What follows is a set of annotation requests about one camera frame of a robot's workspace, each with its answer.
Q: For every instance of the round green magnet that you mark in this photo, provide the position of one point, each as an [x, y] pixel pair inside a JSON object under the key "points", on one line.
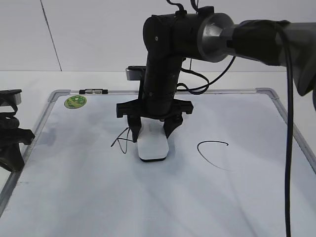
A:
{"points": [[75, 102]]}

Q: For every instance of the white whiteboard eraser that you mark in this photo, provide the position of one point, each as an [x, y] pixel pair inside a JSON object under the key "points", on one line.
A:
{"points": [[152, 144]]}

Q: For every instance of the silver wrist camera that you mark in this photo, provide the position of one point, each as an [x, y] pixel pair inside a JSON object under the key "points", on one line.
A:
{"points": [[8, 97], [135, 73]]}

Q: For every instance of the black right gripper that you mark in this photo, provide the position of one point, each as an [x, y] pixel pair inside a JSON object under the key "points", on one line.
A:
{"points": [[154, 109]]}

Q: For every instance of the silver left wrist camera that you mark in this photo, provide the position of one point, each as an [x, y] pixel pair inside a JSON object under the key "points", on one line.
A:
{"points": [[8, 97]]}

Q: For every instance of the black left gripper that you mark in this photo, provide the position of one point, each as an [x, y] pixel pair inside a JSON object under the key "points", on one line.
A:
{"points": [[10, 138]]}

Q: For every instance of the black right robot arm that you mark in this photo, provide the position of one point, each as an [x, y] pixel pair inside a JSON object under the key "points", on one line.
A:
{"points": [[209, 36]]}

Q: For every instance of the white whiteboard with aluminium frame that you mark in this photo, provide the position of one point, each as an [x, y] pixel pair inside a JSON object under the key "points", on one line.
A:
{"points": [[223, 175]]}

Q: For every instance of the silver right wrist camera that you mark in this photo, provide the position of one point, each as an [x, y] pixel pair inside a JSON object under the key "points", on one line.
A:
{"points": [[135, 73]]}

